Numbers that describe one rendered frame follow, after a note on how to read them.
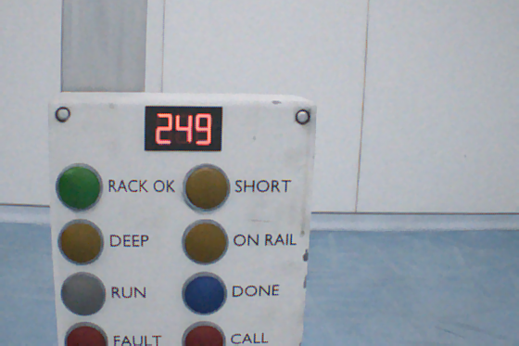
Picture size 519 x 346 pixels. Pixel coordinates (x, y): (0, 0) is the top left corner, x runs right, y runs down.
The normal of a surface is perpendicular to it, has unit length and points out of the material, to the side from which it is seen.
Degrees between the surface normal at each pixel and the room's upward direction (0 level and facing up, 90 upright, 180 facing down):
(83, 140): 90
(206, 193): 93
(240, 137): 90
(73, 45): 90
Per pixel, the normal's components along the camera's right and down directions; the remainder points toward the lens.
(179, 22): 0.07, 0.20
